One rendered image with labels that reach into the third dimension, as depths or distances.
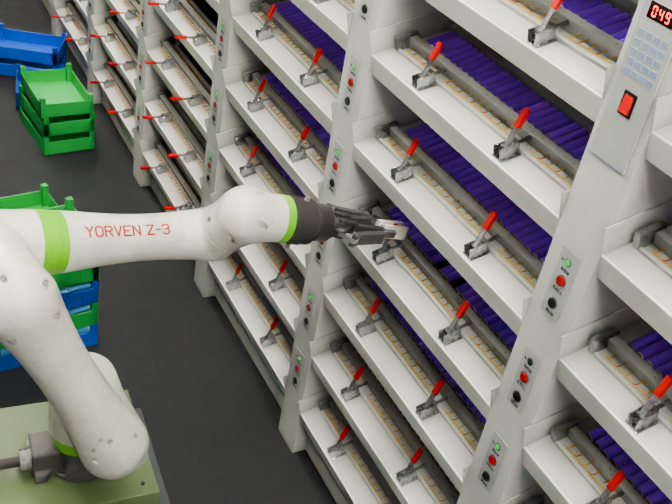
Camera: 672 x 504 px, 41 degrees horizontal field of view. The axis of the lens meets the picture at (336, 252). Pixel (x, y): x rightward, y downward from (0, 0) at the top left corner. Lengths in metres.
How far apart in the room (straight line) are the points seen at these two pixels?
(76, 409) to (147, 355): 1.13
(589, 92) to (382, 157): 0.63
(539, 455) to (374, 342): 0.56
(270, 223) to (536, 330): 0.51
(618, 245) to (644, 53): 0.28
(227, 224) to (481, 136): 0.48
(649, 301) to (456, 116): 0.52
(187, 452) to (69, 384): 0.94
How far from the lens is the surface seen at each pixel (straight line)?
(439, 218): 1.69
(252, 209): 1.61
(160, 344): 2.75
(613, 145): 1.29
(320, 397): 2.36
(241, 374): 2.67
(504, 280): 1.57
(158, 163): 3.32
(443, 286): 1.79
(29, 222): 1.58
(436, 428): 1.83
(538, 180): 1.47
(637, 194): 1.31
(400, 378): 1.92
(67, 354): 1.51
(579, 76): 1.36
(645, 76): 1.25
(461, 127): 1.58
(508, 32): 1.47
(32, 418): 2.09
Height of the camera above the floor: 1.81
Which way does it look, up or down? 34 degrees down
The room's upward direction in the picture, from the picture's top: 11 degrees clockwise
